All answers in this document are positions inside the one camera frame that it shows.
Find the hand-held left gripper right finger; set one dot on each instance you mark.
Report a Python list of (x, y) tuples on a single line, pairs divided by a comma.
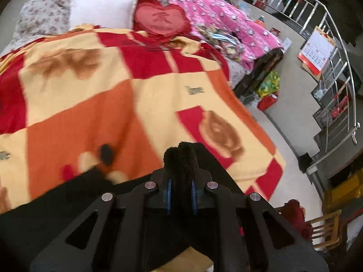
[(194, 195)]

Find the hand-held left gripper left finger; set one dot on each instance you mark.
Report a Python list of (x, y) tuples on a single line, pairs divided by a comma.
[(167, 195)]

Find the black pants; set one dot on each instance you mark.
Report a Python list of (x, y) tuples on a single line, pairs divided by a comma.
[(178, 158)]

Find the dark red cloth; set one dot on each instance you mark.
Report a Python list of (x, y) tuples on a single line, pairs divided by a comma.
[(296, 215)]

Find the red bag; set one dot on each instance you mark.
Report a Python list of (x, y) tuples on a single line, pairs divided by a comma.
[(266, 103)]

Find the red orange printed blanket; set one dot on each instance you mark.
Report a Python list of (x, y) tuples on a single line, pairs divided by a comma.
[(85, 104)]

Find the yellow green bag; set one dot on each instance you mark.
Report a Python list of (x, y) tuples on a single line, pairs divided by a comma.
[(269, 83)]

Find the wooden chair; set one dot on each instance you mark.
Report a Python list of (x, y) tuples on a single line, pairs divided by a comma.
[(326, 229)]

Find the yellow crate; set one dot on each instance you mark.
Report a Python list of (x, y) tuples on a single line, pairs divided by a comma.
[(346, 189)]

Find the colourful crumpled cloth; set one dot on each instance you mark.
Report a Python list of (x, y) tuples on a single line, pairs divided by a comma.
[(224, 42)]

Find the red heart cushion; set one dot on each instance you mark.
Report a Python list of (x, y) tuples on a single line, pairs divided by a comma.
[(161, 17)]

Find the pink penguin print quilt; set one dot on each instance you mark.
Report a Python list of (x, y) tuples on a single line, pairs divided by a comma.
[(227, 19)]

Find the metal stair railing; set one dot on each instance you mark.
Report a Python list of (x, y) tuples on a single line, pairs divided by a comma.
[(337, 70)]

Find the white pillow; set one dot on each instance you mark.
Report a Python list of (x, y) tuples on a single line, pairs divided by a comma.
[(102, 12)]

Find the grey floral quilt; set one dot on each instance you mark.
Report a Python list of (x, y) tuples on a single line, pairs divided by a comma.
[(45, 8)]

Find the dark wooden bed frame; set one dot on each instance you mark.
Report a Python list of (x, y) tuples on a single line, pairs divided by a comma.
[(263, 62)]

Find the red white wall calendar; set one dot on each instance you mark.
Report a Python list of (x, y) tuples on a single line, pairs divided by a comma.
[(316, 51)]

